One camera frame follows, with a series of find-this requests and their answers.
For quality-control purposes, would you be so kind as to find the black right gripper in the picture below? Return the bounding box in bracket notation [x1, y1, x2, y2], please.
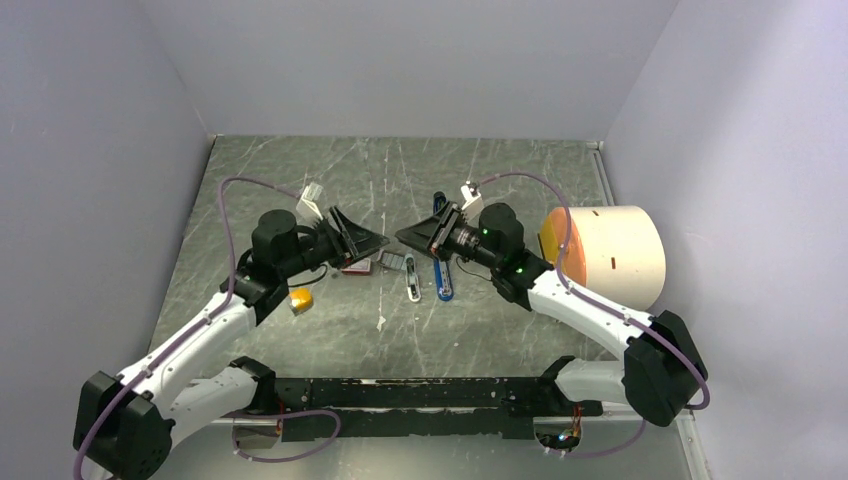
[395, 200, 501, 270]

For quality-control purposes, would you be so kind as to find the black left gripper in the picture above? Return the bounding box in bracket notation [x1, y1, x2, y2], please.
[278, 204, 387, 278]

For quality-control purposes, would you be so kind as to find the red white staple box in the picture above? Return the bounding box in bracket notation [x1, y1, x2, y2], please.
[340, 258, 373, 276]

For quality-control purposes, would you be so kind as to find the cardboard staple tray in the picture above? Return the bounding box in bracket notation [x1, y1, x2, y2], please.
[377, 250, 406, 272]

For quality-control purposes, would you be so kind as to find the small white light-blue stapler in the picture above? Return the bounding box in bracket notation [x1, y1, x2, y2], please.
[404, 253, 421, 303]

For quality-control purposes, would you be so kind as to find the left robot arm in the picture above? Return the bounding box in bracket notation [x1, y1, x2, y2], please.
[72, 207, 390, 479]

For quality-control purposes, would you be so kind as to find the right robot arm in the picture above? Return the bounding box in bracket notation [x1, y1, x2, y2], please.
[395, 203, 710, 427]

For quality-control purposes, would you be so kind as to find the yellow capped round object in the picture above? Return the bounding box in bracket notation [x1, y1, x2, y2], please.
[288, 287, 314, 316]

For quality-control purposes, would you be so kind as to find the white cylinder with coloured lid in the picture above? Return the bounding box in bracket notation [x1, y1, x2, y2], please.
[537, 206, 666, 310]

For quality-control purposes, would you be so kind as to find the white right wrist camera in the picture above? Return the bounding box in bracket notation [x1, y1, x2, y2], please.
[460, 181, 484, 219]

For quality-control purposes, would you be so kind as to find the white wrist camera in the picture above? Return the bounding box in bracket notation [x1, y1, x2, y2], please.
[460, 181, 484, 219]
[296, 182, 324, 225]

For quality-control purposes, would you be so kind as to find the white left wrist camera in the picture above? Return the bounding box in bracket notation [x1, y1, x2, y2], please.
[296, 182, 324, 225]

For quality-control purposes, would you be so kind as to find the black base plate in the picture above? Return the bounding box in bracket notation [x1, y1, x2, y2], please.
[234, 377, 603, 442]

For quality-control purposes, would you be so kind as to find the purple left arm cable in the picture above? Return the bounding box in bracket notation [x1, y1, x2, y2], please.
[72, 175, 342, 480]

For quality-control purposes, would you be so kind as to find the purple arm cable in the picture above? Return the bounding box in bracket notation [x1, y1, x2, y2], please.
[476, 172, 711, 460]
[72, 175, 342, 480]

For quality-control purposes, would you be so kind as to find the aluminium rail frame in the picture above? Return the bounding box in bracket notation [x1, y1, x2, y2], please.
[89, 142, 713, 480]

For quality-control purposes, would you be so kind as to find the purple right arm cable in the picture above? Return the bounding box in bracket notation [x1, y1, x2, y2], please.
[476, 172, 711, 460]

